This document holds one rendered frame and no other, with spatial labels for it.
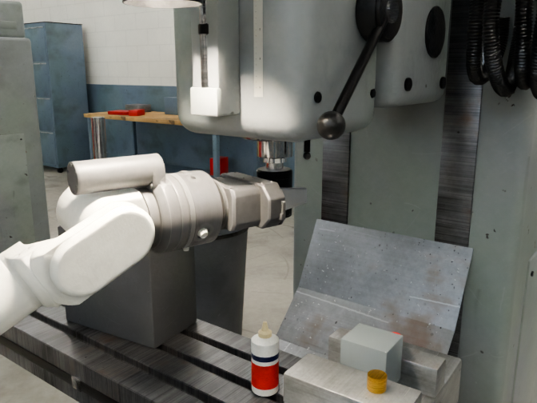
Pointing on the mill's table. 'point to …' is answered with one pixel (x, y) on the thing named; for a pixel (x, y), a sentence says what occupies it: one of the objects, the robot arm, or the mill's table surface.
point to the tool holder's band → (274, 173)
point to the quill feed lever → (324, 124)
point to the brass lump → (376, 381)
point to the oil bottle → (264, 362)
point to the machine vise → (419, 370)
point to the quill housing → (284, 69)
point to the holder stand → (144, 300)
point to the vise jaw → (338, 385)
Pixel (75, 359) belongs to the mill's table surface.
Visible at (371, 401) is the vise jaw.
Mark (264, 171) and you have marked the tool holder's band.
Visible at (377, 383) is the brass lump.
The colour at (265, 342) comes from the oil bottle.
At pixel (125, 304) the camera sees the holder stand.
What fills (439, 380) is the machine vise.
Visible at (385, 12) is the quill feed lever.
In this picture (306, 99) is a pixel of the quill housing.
